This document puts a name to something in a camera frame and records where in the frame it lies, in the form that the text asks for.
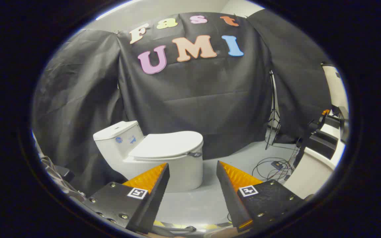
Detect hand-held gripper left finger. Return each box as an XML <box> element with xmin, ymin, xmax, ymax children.
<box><xmin>82</xmin><ymin>163</ymin><xmax>170</xmax><ymax>234</ymax></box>

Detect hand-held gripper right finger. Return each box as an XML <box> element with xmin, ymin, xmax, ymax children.
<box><xmin>216</xmin><ymin>161</ymin><xmax>305</xmax><ymax>232</ymax></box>

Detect white toilet lid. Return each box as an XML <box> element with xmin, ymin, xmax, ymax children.
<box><xmin>128</xmin><ymin>131</ymin><xmax>204</xmax><ymax>159</ymax></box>

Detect white toilet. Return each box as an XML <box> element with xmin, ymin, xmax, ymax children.
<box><xmin>93</xmin><ymin>121</ymin><xmax>204</xmax><ymax>193</ymax></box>

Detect white toilet seat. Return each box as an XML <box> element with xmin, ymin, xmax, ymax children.
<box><xmin>123</xmin><ymin>153</ymin><xmax>203</xmax><ymax>163</ymax></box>

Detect white table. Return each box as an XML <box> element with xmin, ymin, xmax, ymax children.
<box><xmin>283</xmin><ymin>147</ymin><xmax>339</xmax><ymax>199</ymax></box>

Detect grey crumpled cloth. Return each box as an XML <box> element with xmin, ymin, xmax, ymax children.
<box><xmin>33</xmin><ymin>132</ymin><xmax>86</xmax><ymax>199</ymax></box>

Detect black tripod stand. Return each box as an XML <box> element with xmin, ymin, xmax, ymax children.
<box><xmin>265</xmin><ymin>69</ymin><xmax>282</xmax><ymax>150</ymax></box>

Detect black backdrop cloth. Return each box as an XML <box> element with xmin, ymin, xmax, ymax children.
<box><xmin>32</xmin><ymin>12</ymin><xmax>331</xmax><ymax>196</ymax></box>

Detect black equipment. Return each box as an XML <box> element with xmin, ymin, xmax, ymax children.
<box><xmin>296</xmin><ymin>109</ymin><xmax>347</xmax><ymax>166</ymax></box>

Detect white upright panel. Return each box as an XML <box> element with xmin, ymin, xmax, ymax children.
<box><xmin>321</xmin><ymin>62</ymin><xmax>348</xmax><ymax>116</ymax></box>

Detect black floor cables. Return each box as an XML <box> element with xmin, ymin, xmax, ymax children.
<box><xmin>252</xmin><ymin>145</ymin><xmax>301</xmax><ymax>181</ymax></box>

